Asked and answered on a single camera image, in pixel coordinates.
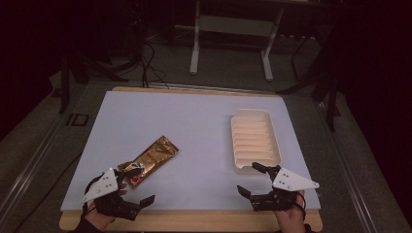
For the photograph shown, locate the thin black floor cable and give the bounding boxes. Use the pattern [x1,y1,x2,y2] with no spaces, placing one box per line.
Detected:
[12,150,83,233]

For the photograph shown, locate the cream ribbed plastic tray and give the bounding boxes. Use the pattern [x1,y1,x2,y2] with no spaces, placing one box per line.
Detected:
[230,108,283,175]

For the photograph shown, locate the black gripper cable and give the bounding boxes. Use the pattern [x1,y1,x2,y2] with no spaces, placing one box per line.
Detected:
[294,191,308,219]
[82,174,105,216]

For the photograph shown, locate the black floor cables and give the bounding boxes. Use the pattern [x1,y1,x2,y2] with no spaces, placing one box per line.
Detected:
[139,41,170,89]

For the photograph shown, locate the white metal desk frame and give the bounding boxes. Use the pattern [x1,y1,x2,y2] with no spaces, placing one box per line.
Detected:
[189,0,287,83]

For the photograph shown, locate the person's right hand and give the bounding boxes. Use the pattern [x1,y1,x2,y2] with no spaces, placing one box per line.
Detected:
[272,189,307,233]

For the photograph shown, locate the metal floor rail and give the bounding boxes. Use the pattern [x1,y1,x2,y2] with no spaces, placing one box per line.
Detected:
[314,98,381,233]
[0,111,67,224]

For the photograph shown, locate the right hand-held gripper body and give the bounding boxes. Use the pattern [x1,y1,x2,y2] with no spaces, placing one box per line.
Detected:
[250,166,321,214]

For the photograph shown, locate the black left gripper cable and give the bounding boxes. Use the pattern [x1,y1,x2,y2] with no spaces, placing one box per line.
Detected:
[82,174,105,216]

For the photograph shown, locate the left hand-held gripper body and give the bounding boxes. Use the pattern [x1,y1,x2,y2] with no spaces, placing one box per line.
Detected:
[81,167,142,222]

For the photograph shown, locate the black metal stand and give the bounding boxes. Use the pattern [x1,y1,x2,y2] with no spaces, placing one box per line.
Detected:
[275,28,343,133]
[57,48,130,115]

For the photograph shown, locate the black floor plate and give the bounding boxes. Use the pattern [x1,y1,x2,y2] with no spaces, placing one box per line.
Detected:
[65,113,90,127]

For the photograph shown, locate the gold foil snack packet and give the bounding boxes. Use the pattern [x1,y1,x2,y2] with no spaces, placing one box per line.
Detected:
[117,135,180,189]

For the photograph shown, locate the person's left hand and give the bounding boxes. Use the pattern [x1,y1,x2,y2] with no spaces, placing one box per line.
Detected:
[85,183,128,232]

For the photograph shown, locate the white table mat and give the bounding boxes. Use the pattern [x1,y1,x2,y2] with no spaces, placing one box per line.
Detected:
[60,90,322,214]

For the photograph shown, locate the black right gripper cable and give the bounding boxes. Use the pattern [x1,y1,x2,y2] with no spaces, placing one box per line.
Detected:
[294,191,308,219]

